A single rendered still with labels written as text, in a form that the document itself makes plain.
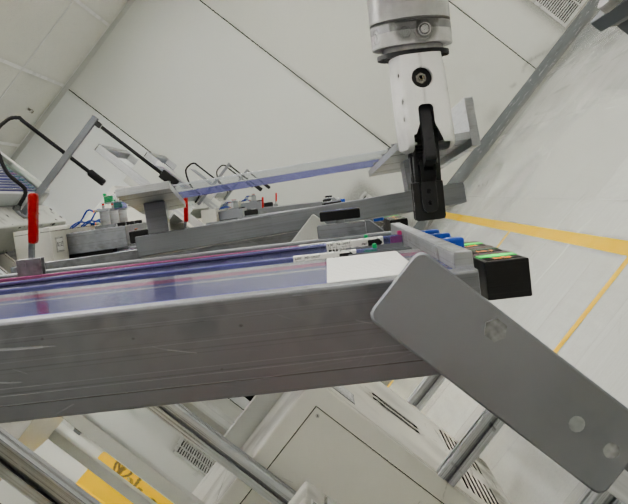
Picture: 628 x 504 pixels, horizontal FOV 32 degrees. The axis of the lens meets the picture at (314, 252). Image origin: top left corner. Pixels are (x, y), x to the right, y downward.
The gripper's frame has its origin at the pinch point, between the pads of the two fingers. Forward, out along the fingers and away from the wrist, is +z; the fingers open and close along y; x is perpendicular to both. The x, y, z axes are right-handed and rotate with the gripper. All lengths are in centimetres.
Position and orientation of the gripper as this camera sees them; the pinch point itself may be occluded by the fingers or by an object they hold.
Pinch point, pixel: (428, 200)
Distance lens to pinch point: 115.2
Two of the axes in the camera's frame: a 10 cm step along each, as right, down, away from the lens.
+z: 1.1, 9.9, 0.5
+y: -0.4, -0.5, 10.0
